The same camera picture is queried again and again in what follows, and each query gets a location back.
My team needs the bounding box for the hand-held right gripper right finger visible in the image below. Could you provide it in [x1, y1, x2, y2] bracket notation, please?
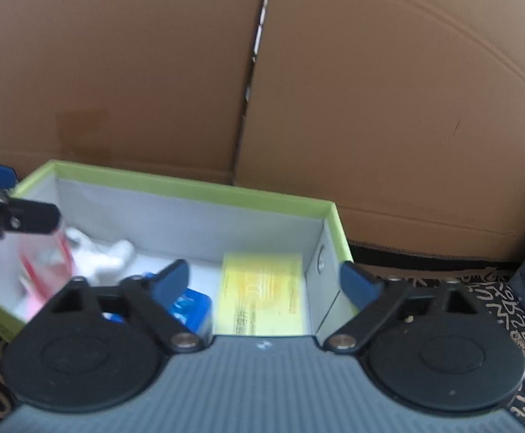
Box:
[323, 261, 477, 355]

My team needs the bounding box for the black mat with tan letters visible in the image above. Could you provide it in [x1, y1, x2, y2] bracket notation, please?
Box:
[0, 259, 525, 431]

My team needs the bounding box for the light green storage box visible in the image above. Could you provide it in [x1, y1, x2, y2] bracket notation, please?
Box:
[0, 159, 355, 344]

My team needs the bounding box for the blue small box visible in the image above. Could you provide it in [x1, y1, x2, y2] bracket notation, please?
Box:
[102, 273, 213, 340]

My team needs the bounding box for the pink white sock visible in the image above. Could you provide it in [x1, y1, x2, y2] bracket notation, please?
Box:
[16, 228, 136, 307]

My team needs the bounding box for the yellow printed packet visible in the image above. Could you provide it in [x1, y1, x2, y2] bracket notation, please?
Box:
[217, 253, 310, 338]

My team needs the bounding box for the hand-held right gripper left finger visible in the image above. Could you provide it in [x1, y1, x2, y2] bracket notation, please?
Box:
[41, 259, 202, 355]

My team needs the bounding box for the large plain cardboard box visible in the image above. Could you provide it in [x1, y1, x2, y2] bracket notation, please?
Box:
[233, 0, 525, 264]

